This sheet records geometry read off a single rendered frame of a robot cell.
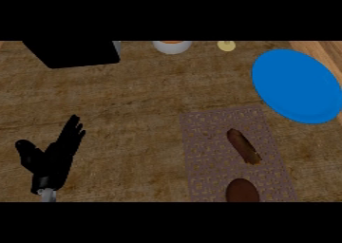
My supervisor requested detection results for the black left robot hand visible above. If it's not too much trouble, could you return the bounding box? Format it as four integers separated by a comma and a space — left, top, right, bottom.
14, 114, 86, 196

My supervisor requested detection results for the brown chocolate cupcake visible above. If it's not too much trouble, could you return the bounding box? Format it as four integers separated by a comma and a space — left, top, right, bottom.
224, 178, 262, 203

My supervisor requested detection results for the blue plate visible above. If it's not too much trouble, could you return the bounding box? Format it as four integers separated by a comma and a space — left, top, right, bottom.
250, 48, 342, 125

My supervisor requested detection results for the black appliance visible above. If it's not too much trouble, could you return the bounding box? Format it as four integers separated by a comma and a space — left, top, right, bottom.
20, 41, 122, 69

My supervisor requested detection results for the long brown bread roll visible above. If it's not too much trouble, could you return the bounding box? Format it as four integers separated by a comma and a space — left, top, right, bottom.
224, 127, 263, 166

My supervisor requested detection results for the white cup with orange content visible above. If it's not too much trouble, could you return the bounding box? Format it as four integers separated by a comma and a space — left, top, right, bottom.
151, 41, 193, 55

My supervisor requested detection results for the pale yellow round object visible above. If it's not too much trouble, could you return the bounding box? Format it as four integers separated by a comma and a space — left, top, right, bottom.
215, 41, 237, 52

